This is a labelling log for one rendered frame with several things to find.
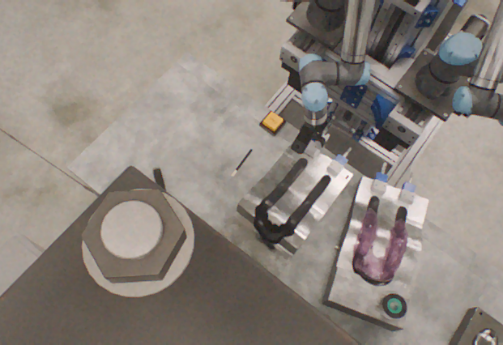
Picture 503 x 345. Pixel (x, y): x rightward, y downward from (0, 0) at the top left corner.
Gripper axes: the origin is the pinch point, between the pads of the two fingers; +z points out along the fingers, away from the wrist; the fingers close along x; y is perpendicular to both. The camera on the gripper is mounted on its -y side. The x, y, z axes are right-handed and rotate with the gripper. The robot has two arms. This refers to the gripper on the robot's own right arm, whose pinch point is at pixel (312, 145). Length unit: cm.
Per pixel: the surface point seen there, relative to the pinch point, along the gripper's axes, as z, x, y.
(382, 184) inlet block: 10.8, -27.8, 5.3
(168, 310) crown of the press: -113, -29, -62
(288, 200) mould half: 2.3, -4.9, -21.9
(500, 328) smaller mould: 17, -86, -14
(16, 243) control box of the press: -68, 21, -78
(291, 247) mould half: 0.6, -15.9, -35.5
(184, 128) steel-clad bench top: 5, 48, -21
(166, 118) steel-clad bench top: 4, 56, -22
